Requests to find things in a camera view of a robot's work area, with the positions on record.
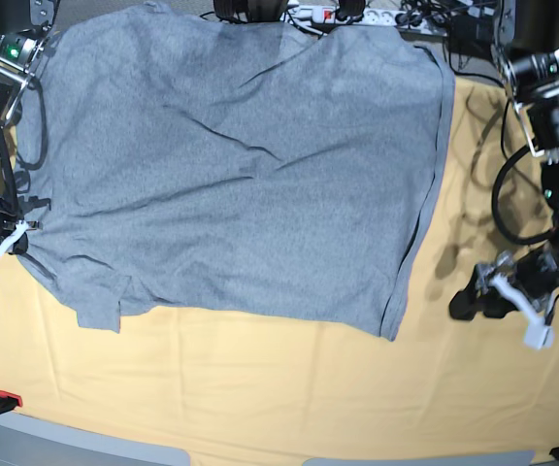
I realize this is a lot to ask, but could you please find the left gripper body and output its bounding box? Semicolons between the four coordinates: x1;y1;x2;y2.
473;250;559;324

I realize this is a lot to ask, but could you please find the grey t-shirt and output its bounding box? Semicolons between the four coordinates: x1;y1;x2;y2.
16;2;455;340

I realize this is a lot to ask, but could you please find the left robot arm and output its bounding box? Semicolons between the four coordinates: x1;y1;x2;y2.
448;1;559;324

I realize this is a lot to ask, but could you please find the black power adapter brick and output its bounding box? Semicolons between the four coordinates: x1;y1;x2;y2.
450;16;494;51

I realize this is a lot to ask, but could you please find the yellow tablecloth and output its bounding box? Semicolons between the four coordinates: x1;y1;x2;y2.
0;81;559;465

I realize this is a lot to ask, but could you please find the white power strip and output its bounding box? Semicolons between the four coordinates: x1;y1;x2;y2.
280;1;447;37

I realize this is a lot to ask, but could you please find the black caster wheel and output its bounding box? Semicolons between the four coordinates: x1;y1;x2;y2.
213;0;288;45

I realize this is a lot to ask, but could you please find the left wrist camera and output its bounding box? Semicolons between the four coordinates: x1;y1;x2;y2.
523;324;554;350

